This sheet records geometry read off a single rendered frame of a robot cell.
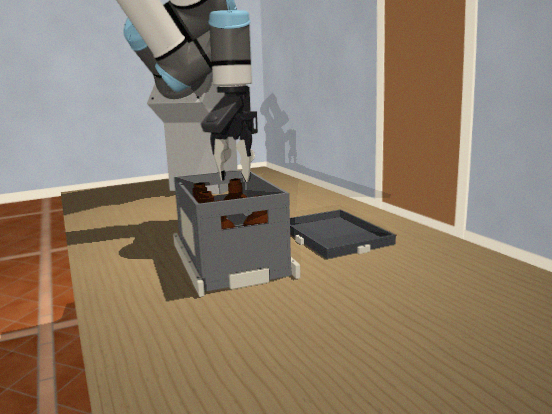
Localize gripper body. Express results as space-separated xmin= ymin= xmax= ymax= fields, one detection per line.
xmin=217 ymin=86 xmax=258 ymax=140

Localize grey plastic crate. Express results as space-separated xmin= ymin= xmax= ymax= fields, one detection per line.
xmin=174 ymin=170 xmax=291 ymax=292

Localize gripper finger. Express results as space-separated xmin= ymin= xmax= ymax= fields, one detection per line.
xmin=236 ymin=125 xmax=255 ymax=182
xmin=210 ymin=133 xmax=232 ymax=181

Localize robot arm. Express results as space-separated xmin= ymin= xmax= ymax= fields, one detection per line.
xmin=116 ymin=0 xmax=252 ymax=133

